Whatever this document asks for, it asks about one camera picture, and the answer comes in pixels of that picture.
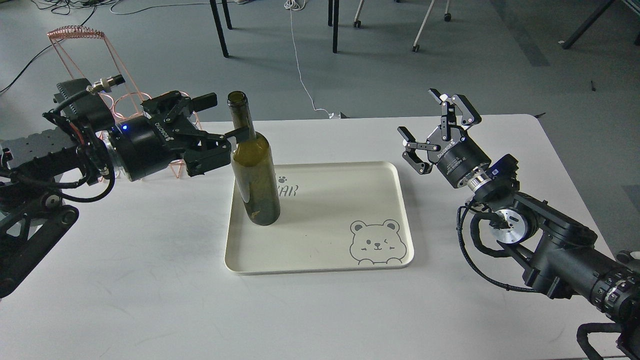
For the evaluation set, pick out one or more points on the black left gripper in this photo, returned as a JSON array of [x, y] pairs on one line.
[[142, 145]]

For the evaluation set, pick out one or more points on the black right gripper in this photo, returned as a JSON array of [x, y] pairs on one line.
[[454, 158]]

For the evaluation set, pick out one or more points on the dark green wine bottle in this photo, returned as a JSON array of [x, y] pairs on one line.
[[253, 166]]

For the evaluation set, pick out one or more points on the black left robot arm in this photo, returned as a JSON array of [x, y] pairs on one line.
[[77, 160]]

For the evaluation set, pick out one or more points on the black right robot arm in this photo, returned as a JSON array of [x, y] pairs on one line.
[[556, 252]]

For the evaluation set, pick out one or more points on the black table leg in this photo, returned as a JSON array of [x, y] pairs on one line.
[[221, 15], [333, 7]]

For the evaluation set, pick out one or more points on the cream bear tray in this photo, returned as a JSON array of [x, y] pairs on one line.
[[336, 216]]

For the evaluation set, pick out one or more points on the white chair base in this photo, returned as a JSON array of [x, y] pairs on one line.
[[409, 24]]

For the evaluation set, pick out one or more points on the black table leg right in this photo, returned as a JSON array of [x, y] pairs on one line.
[[333, 7]]

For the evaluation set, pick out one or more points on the dark table leg far right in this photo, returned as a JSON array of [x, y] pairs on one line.
[[586, 24]]

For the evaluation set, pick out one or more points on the copper wire bottle rack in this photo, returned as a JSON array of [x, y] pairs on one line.
[[125, 100]]

